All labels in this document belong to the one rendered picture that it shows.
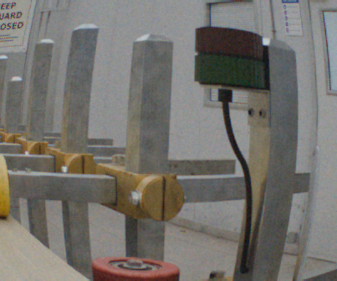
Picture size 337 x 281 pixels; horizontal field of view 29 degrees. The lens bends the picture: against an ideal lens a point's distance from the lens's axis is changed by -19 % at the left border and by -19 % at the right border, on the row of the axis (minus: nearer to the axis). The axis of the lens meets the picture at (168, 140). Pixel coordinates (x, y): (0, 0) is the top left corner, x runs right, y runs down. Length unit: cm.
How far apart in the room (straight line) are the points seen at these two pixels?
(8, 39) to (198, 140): 340
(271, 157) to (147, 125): 25
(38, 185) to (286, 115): 33
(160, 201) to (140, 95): 11
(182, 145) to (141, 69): 560
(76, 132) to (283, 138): 50
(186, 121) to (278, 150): 577
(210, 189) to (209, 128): 513
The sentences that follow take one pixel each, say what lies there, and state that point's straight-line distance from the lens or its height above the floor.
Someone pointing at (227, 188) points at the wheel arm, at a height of 95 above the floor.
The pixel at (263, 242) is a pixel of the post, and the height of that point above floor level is 93.
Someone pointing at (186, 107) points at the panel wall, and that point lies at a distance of 639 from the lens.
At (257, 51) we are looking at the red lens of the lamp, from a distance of 59.
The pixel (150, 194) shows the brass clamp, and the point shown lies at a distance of 81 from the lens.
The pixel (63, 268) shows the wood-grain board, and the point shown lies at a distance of 61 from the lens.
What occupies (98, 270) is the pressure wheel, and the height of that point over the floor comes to 90.
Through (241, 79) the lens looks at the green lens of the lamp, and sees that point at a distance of 58.
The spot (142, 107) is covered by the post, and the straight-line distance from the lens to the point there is 83.
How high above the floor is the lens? 105
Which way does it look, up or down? 3 degrees down
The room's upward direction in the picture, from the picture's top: 3 degrees clockwise
